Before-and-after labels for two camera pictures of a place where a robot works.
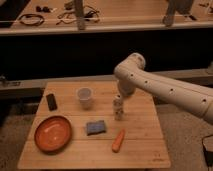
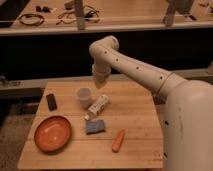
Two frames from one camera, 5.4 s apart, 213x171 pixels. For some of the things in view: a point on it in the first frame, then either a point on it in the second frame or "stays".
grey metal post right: [184, 7] stays
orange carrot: [117, 143] stays
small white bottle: [117, 105] → [97, 107]
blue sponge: [95, 128] stays
